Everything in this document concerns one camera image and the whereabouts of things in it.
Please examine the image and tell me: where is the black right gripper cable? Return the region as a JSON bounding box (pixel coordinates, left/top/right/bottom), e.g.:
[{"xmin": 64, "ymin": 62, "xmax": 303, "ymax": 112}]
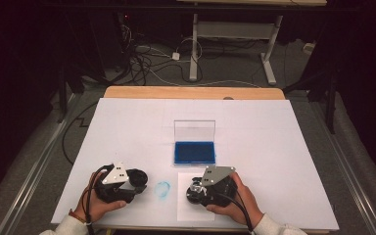
[{"xmin": 214, "ymin": 190, "xmax": 257, "ymax": 235}]

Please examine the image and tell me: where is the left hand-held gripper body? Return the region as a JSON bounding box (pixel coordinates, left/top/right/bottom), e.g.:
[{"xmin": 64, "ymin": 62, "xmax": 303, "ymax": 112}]
[{"xmin": 93, "ymin": 162, "xmax": 137, "ymax": 204}]

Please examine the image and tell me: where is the desk with white legs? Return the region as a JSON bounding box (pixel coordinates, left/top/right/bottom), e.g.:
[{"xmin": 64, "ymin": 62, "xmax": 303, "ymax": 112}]
[{"xmin": 177, "ymin": 0, "xmax": 328, "ymax": 86}]

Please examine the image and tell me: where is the white paper sheet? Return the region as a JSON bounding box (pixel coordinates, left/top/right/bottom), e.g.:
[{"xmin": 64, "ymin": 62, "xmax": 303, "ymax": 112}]
[{"xmin": 176, "ymin": 171, "xmax": 215, "ymax": 222}]

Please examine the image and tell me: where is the blue ink smudge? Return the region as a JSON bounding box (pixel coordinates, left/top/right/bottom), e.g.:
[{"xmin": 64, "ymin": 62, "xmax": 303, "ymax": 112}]
[{"xmin": 154, "ymin": 180, "xmax": 172, "ymax": 201}]

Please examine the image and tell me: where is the black round stamp cap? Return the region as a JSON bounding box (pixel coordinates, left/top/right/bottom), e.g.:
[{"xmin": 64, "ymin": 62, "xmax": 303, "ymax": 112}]
[{"xmin": 126, "ymin": 168, "xmax": 149, "ymax": 194}]

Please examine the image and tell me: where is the black stand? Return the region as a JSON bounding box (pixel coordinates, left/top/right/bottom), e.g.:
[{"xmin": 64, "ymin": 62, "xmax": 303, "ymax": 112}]
[
  {"xmin": 282, "ymin": 65, "xmax": 340, "ymax": 135},
  {"xmin": 56, "ymin": 65, "xmax": 86, "ymax": 124}
]

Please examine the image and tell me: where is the black floor cable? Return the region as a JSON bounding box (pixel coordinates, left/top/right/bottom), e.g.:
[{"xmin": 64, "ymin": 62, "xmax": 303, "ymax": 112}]
[{"xmin": 62, "ymin": 101, "xmax": 99, "ymax": 165}]

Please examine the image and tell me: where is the metal floor rail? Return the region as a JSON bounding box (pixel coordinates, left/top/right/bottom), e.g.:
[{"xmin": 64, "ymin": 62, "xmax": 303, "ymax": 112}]
[
  {"xmin": 0, "ymin": 94, "xmax": 81, "ymax": 235},
  {"xmin": 309, "ymin": 101, "xmax": 376, "ymax": 235}
]

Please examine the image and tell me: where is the person's left hand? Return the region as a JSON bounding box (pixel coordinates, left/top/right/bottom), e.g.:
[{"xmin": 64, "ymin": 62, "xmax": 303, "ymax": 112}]
[{"xmin": 73, "ymin": 170, "xmax": 127, "ymax": 223}]

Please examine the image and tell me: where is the blue ink pad clear lid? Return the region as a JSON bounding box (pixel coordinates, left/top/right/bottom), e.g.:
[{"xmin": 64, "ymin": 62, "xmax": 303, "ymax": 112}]
[{"xmin": 173, "ymin": 119, "xmax": 217, "ymax": 166}]

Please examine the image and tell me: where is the person's right hand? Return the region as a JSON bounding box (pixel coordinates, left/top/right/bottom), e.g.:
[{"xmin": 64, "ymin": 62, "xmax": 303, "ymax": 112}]
[{"xmin": 206, "ymin": 171, "xmax": 264, "ymax": 227}]

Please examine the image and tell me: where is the black equipment rack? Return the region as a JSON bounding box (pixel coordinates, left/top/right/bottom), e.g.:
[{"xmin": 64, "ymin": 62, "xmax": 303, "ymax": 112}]
[{"xmin": 87, "ymin": 11, "xmax": 132, "ymax": 71}]

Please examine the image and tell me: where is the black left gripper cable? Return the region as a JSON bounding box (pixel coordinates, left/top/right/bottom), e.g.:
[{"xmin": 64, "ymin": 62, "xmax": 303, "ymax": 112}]
[{"xmin": 80, "ymin": 164, "xmax": 112, "ymax": 235}]

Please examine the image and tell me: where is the white floor cable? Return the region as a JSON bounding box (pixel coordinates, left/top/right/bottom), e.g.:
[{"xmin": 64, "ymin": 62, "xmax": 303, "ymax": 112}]
[{"xmin": 143, "ymin": 67, "xmax": 262, "ymax": 89}]

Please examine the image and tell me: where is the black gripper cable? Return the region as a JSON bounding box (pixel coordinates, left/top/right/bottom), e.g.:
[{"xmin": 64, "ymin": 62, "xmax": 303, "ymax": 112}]
[
  {"xmin": 214, "ymin": 190, "xmax": 257, "ymax": 235},
  {"xmin": 80, "ymin": 164, "xmax": 112, "ymax": 235}
]

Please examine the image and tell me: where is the large white table cover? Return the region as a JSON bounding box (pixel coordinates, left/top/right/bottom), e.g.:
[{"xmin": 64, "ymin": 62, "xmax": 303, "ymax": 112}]
[{"xmin": 50, "ymin": 97, "xmax": 341, "ymax": 231}]

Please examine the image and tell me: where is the tangle of black floor cables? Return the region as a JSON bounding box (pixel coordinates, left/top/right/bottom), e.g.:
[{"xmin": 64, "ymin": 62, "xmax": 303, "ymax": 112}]
[{"xmin": 120, "ymin": 23, "xmax": 204, "ymax": 86}]

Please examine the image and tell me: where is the orange bracelet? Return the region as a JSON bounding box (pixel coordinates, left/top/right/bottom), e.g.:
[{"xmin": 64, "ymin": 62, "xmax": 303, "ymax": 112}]
[{"xmin": 68, "ymin": 209, "xmax": 91, "ymax": 225}]

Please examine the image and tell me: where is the wooden table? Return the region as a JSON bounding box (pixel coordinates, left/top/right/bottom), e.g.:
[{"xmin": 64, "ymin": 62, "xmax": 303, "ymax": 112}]
[{"xmin": 91, "ymin": 85, "xmax": 332, "ymax": 235}]

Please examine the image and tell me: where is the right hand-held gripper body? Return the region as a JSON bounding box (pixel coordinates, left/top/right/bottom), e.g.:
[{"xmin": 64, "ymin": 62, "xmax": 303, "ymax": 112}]
[{"xmin": 201, "ymin": 165, "xmax": 239, "ymax": 208}]

